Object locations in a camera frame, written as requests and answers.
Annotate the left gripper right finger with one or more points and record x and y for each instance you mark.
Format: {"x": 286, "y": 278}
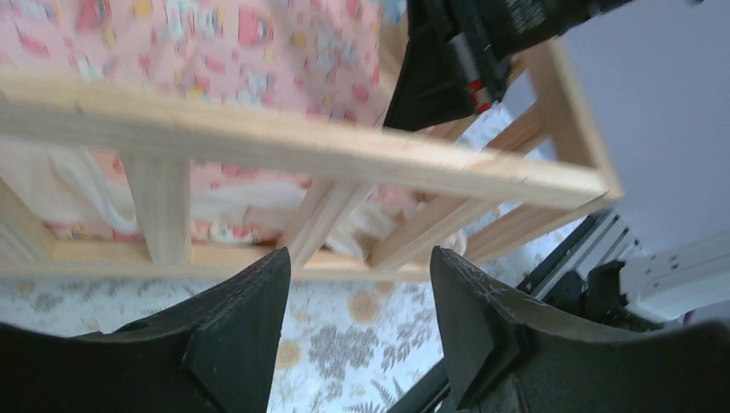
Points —
{"x": 505, "y": 351}

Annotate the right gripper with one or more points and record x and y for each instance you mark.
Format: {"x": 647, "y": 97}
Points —
{"x": 455, "y": 62}

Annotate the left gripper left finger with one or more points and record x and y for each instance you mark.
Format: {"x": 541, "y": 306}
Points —
{"x": 213, "y": 352}

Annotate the pink patterned bed cushion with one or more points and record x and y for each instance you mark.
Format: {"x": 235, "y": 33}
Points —
{"x": 315, "y": 57}

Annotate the wooden pet bed frame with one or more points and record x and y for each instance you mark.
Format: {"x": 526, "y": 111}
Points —
{"x": 551, "y": 161}

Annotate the floral table mat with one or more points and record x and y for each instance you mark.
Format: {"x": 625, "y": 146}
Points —
{"x": 351, "y": 341}

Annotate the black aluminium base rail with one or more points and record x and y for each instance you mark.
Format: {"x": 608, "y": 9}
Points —
{"x": 592, "y": 275}

